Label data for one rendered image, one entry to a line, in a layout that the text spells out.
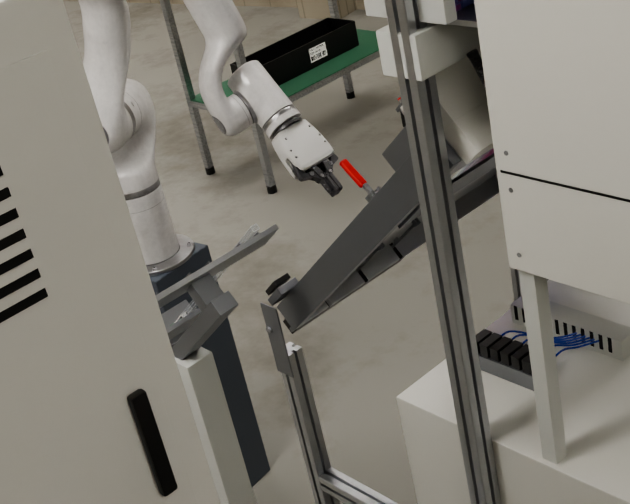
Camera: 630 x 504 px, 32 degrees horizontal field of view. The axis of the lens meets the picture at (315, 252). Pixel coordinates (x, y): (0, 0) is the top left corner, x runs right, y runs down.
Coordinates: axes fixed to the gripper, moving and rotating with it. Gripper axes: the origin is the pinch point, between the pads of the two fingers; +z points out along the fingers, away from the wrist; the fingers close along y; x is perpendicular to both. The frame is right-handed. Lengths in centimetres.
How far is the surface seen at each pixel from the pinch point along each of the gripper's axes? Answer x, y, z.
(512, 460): 21, 21, 64
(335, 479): -34, 23, 48
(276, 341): -13.9, 25.3, 18.9
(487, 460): 17, 22, 62
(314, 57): -168, -152, -93
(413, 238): -12.0, -16.9, 17.1
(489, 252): -107, -109, 22
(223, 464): -13, 51, 33
